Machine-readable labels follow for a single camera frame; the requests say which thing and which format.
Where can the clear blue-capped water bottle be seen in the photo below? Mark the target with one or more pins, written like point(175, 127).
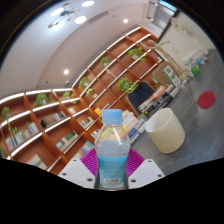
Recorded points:
point(112, 150)

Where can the grey-spined thick book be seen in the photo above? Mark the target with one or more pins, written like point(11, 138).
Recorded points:
point(140, 134)

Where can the black book orange print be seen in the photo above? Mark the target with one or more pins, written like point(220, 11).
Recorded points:
point(158, 95)

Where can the round recessed ceiling light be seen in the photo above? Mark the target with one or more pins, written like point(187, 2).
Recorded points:
point(66, 71)
point(125, 20)

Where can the flat round red coaster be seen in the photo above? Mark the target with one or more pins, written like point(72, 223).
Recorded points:
point(206, 99)

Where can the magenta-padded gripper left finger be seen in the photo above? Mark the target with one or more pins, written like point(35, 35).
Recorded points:
point(76, 173)

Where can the grey curtain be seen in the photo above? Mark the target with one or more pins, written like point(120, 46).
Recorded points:
point(164, 15)

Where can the green white box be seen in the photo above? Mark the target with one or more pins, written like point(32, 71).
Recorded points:
point(195, 70)

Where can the ceiling air vent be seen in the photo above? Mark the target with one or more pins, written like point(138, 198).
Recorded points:
point(97, 17)

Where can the multi-bulb ceiling lamp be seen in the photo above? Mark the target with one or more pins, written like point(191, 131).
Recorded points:
point(80, 19)

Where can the white green carton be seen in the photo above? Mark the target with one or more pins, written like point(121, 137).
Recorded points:
point(171, 76)

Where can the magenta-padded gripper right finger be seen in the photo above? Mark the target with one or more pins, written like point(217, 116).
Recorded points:
point(150, 173)

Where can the wooden shelf unit with books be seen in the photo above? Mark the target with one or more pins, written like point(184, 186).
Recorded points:
point(110, 73)

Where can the tan chair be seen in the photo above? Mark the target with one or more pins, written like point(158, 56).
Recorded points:
point(160, 71)

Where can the pink white flower bouquet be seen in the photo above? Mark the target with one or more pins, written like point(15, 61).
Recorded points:
point(181, 24)

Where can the cream white cup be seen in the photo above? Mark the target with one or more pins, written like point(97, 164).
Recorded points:
point(168, 136)

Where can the dark office chair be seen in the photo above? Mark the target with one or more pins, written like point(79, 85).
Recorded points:
point(141, 96)

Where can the white desk partition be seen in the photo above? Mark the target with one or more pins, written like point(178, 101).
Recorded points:
point(186, 43)

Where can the blue-spined book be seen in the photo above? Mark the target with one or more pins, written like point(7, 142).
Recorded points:
point(136, 129)

